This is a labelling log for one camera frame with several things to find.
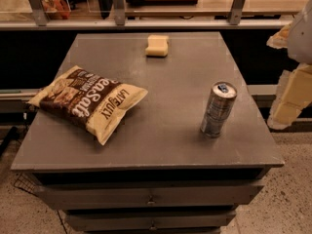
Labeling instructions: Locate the brown chip bag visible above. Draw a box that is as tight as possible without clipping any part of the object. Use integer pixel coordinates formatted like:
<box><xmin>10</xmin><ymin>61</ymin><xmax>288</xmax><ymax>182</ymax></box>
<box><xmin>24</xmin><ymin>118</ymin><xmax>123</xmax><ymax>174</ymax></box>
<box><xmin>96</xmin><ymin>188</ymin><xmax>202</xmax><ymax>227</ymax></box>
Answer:
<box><xmin>28</xmin><ymin>66</ymin><xmax>148</xmax><ymax>145</ymax></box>

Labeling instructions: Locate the grey drawer cabinet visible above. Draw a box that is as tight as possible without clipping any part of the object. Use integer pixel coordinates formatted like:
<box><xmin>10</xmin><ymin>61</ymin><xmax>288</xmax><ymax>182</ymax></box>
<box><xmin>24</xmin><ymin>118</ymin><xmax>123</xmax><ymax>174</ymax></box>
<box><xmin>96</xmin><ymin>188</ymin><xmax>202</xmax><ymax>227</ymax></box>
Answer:
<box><xmin>12</xmin><ymin>32</ymin><xmax>283</xmax><ymax>234</ymax></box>

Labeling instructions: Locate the yellow sponge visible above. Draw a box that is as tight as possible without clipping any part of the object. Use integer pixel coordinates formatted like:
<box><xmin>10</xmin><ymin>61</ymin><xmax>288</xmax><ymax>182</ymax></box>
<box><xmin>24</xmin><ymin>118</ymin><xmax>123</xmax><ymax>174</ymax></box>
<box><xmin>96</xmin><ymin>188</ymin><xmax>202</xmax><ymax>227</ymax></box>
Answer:
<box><xmin>145</xmin><ymin>35</ymin><xmax>169</xmax><ymax>57</ymax></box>

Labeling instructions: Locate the grey drawer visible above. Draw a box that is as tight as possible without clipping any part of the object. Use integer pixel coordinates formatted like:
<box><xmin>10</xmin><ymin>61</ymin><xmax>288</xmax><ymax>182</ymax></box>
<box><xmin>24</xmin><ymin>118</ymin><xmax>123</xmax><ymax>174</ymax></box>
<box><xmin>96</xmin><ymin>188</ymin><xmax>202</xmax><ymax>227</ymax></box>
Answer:
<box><xmin>34</xmin><ymin>180</ymin><xmax>263</xmax><ymax>210</ymax></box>
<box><xmin>66</xmin><ymin>211</ymin><xmax>236</xmax><ymax>232</ymax></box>

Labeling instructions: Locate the silver drink can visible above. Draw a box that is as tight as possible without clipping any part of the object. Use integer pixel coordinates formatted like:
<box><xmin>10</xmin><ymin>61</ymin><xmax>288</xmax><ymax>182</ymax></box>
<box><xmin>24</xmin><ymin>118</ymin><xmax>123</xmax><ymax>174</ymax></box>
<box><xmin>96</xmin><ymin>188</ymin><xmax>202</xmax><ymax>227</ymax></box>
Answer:
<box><xmin>201</xmin><ymin>81</ymin><xmax>237</xmax><ymax>137</ymax></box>

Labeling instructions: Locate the orange snack bag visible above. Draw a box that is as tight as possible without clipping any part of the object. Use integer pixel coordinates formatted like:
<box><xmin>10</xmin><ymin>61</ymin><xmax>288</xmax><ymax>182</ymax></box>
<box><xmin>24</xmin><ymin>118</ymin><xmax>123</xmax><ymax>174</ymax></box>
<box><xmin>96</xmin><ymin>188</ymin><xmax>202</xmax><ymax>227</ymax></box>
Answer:
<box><xmin>41</xmin><ymin>0</ymin><xmax>70</xmax><ymax>20</ymax></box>

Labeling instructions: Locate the top grey drawer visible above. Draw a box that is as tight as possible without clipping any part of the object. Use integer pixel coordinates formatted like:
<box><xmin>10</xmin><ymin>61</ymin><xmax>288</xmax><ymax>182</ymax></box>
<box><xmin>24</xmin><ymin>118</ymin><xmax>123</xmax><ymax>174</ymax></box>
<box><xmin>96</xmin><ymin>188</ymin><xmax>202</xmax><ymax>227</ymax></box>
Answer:
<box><xmin>34</xmin><ymin>180</ymin><xmax>263</xmax><ymax>210</ymax></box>

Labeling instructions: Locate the metal window rail frame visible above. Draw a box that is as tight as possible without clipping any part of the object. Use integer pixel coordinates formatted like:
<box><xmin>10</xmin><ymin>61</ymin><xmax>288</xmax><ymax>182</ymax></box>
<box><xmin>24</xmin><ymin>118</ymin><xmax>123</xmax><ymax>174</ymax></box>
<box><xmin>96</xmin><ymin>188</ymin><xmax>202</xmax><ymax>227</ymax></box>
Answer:
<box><xmin>0</xmin><ymin>0</ymin><xmax>293</xmax><ymax>31</ymax></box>

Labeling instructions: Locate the black wire rack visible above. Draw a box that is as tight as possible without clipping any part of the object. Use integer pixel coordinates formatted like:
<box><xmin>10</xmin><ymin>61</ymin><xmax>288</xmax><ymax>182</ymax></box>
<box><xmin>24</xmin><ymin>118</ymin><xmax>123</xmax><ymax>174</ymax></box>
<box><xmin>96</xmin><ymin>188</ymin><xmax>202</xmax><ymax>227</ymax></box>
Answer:
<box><xmin>14</xmin><ymin>174</ymin><xmax>41</xmax><ymax>195</ymax></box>

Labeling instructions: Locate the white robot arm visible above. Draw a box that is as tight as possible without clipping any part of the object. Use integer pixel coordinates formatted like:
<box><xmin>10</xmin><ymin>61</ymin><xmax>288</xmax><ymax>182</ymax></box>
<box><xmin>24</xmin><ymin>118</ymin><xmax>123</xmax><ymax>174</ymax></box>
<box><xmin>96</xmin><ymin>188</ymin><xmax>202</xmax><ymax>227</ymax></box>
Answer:
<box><xmin>266</xmin><ymin>0</ymin><xmax>312</xmax><ymax>130</ymax></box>

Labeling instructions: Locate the lower grey drawer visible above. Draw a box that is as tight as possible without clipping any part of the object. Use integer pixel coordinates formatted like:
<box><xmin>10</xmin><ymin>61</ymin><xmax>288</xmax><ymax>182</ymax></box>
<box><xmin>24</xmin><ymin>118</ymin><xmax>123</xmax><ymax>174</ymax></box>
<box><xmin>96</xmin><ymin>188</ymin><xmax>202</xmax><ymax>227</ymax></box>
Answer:
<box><xmin>66</xmin><ymin>211</ymin><xmax>236</xmax><ymax>232</ymax></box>

